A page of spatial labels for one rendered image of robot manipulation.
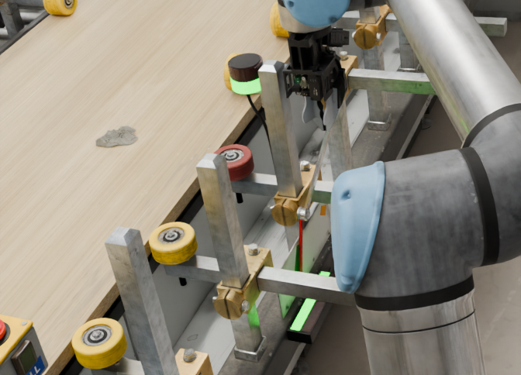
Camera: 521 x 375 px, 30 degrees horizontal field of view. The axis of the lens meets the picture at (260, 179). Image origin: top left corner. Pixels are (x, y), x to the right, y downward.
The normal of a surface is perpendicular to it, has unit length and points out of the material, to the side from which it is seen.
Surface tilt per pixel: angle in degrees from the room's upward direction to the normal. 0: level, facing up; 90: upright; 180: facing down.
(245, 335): 90
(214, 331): 0
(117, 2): 0
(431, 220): 57
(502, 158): 14
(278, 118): 90
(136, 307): 90
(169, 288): 90
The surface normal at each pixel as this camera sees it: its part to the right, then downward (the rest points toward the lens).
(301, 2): 0.03, 0.56
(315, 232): 0.91, 0.11
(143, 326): -0.39, 0.57
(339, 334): -0.15, -0.81
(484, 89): -0.41, -0.73
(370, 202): -0.12, -0.43
